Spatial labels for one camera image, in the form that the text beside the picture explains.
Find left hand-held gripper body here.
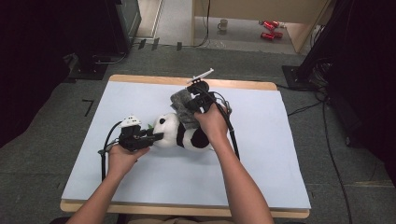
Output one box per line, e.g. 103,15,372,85
118,114,155,153

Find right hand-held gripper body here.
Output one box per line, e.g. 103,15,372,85
186,67,219,115

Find panda plush toy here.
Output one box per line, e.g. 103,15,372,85
147,112,217,153

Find person's left hand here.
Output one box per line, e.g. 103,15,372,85
106,144,151,182

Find person's right hand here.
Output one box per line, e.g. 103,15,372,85
193,103,231,147

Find angled black tape mark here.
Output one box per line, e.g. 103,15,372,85
81,98,95,118

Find pale blue table mat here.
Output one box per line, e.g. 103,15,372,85
61,80,312,210

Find black stand base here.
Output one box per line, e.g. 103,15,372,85
66,52,108,81

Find person's beige trousers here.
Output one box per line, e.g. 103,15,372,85
128,217,246,224

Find light wooden shelf unit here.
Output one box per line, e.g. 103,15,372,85
191,0,332,54

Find black metal stand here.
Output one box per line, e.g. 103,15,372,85
281,0,344,91

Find dark cabinet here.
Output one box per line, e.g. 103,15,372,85
104,0,143,56

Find dark curtain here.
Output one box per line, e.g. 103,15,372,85
0,0,108,149
326,0,396,189

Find thin grey gripper cable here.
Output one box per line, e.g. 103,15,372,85
214,91,233,117

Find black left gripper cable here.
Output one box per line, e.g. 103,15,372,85
98,120,124,183

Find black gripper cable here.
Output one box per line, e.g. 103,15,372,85
98,120,124,183
201,87,241,161

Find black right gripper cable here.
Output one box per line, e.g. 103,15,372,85
201,87,241,161

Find hanging black cable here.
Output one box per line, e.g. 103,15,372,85
191,0,211,49

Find long black floor cable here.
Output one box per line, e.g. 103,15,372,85
287,100,353,224

